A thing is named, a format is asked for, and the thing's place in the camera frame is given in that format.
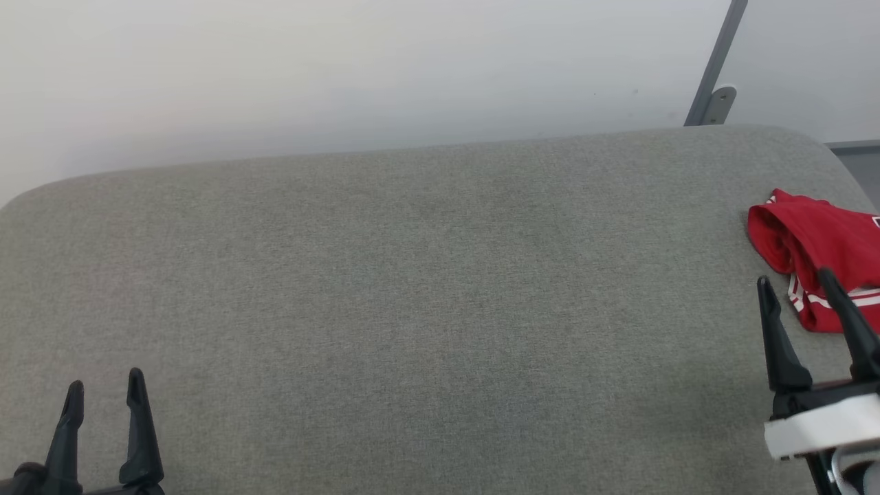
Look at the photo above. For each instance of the grey metal bracket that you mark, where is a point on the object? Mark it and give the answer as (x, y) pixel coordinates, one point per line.
(720, 104)

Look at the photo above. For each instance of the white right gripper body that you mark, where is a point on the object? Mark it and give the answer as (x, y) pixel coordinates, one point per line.
(825, 423)

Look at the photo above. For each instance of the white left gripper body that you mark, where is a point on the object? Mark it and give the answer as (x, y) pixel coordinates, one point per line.
(24, 482)

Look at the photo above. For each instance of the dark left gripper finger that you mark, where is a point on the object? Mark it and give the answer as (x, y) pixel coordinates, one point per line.
(141, 440)
(65, 447)

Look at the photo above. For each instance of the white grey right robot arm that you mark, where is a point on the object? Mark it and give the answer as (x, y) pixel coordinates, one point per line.
(859, 476)

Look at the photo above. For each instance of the grey metal wall bar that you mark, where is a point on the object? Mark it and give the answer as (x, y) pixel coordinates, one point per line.
(723, 48)

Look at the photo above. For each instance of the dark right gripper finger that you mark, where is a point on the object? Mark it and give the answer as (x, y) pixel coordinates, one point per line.
(782, 357)
(859, 337)

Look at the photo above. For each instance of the grey fabric sofa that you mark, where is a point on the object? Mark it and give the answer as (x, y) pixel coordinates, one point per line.
(426, 309)

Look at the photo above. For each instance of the red basketball jersey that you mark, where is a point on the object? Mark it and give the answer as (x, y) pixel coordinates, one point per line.
(818, 234)

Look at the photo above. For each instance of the grey wall skirting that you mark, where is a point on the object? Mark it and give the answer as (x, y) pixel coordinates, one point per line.
(859, 146)

